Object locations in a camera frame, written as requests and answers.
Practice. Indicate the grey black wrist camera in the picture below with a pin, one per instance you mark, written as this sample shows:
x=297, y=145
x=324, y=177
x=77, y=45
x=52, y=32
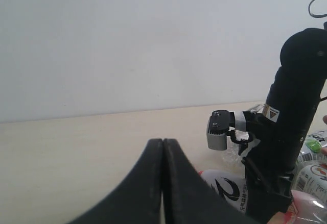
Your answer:
x=218, y=127

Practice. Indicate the bottle with green lime label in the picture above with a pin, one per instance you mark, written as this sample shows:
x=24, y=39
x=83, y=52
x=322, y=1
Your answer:
x=311, y=148

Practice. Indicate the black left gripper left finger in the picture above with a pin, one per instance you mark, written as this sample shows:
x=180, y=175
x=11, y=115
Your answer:
x=137, y=198

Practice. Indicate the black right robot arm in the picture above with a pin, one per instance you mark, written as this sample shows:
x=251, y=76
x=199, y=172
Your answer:
x=289, y=109

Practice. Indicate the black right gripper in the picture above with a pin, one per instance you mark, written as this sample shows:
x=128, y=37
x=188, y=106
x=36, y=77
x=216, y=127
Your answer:
x=269, y=162

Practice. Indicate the bottle with floral label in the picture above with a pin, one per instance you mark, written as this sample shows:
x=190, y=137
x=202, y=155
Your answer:
x=310, y=178

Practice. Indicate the bottle with black swirl label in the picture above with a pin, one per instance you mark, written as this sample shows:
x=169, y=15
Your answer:
x=230, y=187

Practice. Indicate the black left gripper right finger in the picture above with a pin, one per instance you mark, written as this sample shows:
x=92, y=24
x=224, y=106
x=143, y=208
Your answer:
x=187, y=198

